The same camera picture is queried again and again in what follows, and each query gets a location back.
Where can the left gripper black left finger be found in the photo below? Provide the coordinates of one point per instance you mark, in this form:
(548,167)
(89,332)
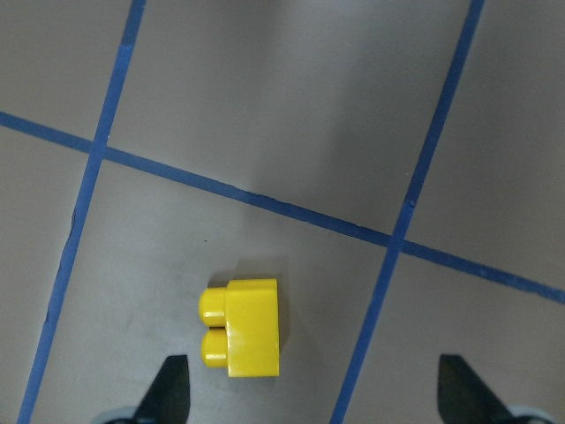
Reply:
(168,398)

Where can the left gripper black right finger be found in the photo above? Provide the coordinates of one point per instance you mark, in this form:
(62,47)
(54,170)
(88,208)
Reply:
(463,397)

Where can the yellow toy block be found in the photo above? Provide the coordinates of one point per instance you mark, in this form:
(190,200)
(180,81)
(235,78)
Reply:
(242,320)

